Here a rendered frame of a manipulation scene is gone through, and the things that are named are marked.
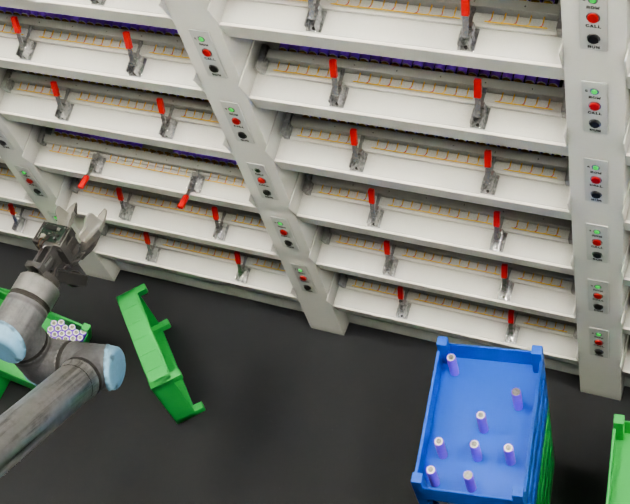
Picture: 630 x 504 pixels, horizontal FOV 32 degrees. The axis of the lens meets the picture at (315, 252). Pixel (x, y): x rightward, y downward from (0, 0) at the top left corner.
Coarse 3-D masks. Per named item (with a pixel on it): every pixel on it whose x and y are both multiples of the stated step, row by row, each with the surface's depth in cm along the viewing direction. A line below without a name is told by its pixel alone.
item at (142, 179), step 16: (32, 128) 261; (48, 128) 264; (32, 144) 262; (112, 144) 259; (144, 144) 256; (32, 160) 263; (48, 160) 263; (64, 160) 262; (80, 160) 260; (112, 160) 257; (80, 176) 262; (96, 176) 258; (112, 176) 256; (128, 176) 255; (144, 176) 253; (160, 176) 252; (176, 176) 251; (160, 192) 254; (176, 192) 250; (192, 192) 248; (208, 192) 247; (224, 192) 245; (240, 192) 244; (240, 208) 247; (256, 208) 242
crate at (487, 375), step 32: (448, 352) 213; (480, 352) 213; (512, 352) 210; (448, 384) 214; (480, 384) 212; (512, 384) 211; (448, 416) 210; (512, 416) 207; (448, 448) 207; (480, 448) 205; (416, 480) 196; (448, 480) 203; (480, 480) 202; (512, 480) 201
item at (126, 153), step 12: (60, 144) 261; (72, 144) 259; (84, 144) 258; (96, 144) 257; (120, 156) 256; (132, 156) 253; (144, 156) 252; (156, 156) 251; (168, 156) 250; (144, 168) 253; (192, 168) 247; (204, 168) 246; (216, 168) 245; (228, 168) 244
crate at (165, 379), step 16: (144, 288) 279; (128, 304) 277; (144, 304) 286; (128, 320) 274; (144, 320) 273; (144, 336) 271; (160, 336) 294; (144, 352) 268; (160, 352) 267; (144, 368) 266; (160, 368) 265; (176, 368) 287; (160, 384) 262; (176, 384) 284; (160, 400) 267; (176, 400) 270; (176, 416) 275; (192, 416) 278
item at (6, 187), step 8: (0, 168) 290; (8, 168) 288; (0, 176) 289; (8, 176) 289; (0, 184) 289; (8, 184) 288; (16, 184) 287; (0, 192) 288; (8, 192) 287; (16, 192) 286; (24, 192) 286; (0, 200) 293; (8, 200) 289; (16, 200) 286; (24, 200) 285
